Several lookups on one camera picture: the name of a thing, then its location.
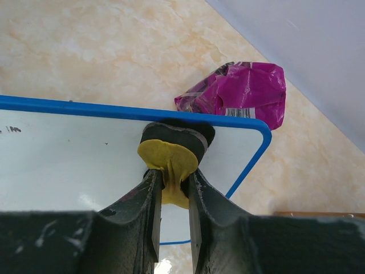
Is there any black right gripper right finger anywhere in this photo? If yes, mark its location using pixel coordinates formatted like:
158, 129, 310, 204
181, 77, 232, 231
189, 171, 364, 273

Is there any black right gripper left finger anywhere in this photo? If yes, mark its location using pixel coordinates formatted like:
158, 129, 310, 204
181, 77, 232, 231
1, 170, 163, 273

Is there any yellow and black eraser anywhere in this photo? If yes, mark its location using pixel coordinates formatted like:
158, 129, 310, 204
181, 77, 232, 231
137, 118, 216, 209

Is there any blue framed whiteboard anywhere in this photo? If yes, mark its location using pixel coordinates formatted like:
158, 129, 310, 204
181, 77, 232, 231
0, 94, 273, 247

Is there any magenta snack bag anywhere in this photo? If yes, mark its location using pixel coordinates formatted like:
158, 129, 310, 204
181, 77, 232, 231
175, 62, 286, 130

